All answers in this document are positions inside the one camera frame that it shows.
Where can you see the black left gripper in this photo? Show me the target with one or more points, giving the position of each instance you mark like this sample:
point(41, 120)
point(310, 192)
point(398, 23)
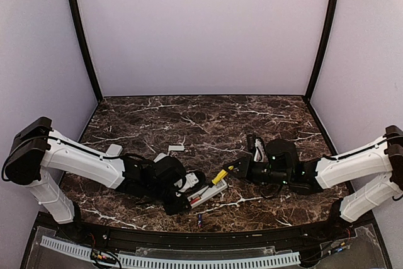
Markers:
point(177, 208)

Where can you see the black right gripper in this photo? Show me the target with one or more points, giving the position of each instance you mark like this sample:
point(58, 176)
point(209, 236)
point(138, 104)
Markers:
point(244, 164)

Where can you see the yellow handled screwdriver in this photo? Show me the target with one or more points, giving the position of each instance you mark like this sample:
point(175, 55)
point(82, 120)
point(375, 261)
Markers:
point(217, 182)

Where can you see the white button remote control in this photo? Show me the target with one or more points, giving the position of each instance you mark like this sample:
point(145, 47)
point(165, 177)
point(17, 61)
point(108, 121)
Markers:
point(212, 192)

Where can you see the grey battery cover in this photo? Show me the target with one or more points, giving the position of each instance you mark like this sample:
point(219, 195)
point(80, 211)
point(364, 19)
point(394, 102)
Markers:
point(179, 148)

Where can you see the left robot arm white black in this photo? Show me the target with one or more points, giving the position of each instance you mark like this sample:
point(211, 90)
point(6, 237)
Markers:
point(38, 147)

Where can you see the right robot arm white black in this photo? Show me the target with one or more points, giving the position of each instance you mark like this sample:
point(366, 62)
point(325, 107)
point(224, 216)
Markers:
point(277, 163)

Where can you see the white remote with barcode label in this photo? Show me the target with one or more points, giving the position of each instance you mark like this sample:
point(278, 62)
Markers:
point(161, 156)

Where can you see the plain white slim remote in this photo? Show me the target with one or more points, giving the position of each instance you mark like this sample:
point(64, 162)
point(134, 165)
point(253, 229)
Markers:
point(114, 150)

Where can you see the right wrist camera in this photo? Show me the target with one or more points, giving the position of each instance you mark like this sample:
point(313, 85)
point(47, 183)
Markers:
point(255, 146)

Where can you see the white slotted cable duct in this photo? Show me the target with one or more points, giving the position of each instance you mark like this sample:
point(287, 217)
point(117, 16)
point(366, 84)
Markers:
point(162, 258)

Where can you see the right black frame post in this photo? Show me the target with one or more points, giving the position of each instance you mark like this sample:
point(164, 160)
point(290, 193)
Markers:
point(321, 51)

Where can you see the black frame post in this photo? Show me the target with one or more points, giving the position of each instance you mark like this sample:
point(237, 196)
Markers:
point(83, 45)
point(321, 51)

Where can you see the left black frame post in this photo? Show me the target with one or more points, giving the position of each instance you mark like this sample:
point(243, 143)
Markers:
point(83, 45)

